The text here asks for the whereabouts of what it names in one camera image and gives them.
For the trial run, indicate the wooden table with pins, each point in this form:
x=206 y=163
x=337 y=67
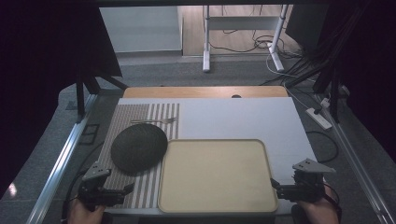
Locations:
x=199 y=92

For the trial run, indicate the white cabinet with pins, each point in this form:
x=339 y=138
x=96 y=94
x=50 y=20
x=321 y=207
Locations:
x=140 y=29

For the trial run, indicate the white board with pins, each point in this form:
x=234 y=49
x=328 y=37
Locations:
x=236 y=119

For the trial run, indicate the person's left hand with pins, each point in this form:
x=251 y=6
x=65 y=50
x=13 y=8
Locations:
x=81 y=215

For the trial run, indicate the beige rectangular tray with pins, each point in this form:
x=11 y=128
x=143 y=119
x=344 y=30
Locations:
x=216 y=175

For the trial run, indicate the dark round plate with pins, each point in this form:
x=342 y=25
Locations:
x=138 y=148

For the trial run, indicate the aluminium rail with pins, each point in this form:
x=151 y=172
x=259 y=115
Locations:
x=358 y=165
x=59 y=165

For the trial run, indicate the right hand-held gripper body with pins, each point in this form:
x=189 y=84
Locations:
x=306 y=185

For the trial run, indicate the black floor frame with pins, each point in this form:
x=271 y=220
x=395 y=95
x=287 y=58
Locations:
x=89 y=133

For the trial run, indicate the black stand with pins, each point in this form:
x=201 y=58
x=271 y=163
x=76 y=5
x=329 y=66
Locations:
x=81 y=93
x=334 y=93

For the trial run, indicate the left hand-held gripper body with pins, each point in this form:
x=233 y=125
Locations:
x=93 y=189

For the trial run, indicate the person's right hand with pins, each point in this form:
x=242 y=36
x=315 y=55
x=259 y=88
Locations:
x=319 y=211

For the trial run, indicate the white desk frame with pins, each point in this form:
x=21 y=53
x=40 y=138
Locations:
x=206 y=40

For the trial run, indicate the black curtain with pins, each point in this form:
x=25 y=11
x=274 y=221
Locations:
x=40 y=62
x=373 y=77

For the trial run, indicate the small white power strip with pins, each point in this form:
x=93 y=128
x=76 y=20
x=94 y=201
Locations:
x=325 y=102

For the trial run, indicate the striped rectangular placemat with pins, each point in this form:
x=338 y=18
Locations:
x=146 y=189

